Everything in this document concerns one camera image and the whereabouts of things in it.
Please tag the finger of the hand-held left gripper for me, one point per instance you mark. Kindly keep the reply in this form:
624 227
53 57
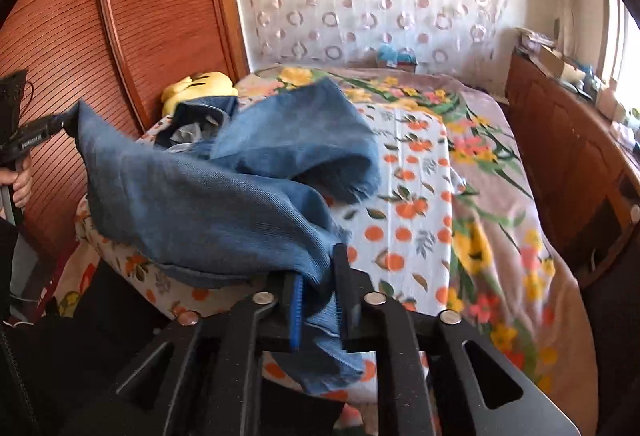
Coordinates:
62 124

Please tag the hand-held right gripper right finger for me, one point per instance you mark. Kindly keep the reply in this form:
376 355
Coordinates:
346 311

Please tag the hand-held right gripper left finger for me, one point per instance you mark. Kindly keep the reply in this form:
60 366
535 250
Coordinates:
296 311

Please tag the blue denim pants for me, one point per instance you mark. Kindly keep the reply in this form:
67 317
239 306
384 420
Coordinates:
225 196

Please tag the person's left hand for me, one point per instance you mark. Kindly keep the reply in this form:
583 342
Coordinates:
22 188

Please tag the orange fruit print sheet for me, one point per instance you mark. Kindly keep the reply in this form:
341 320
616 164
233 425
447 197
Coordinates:
415 216

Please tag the wooden slatted wardrobe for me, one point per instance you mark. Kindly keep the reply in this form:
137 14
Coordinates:
150 16

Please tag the yellow plush toy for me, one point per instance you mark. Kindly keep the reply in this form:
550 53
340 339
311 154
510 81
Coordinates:
200 84

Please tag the floral pink blanket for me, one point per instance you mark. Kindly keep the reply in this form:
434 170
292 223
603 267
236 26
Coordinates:
490 166

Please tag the small cardboard box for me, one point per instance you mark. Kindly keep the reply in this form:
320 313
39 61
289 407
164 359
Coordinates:
400 65

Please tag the blue cloth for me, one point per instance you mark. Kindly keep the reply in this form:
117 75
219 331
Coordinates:
395 52

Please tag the long wooden cabinet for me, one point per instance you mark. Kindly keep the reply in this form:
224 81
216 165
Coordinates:
550 126

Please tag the open cardboard box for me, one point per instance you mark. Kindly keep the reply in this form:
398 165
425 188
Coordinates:
552 61

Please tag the stack of papers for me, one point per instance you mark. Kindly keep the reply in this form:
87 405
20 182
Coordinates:
532 41

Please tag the window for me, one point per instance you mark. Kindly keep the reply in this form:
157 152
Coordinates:
625 56

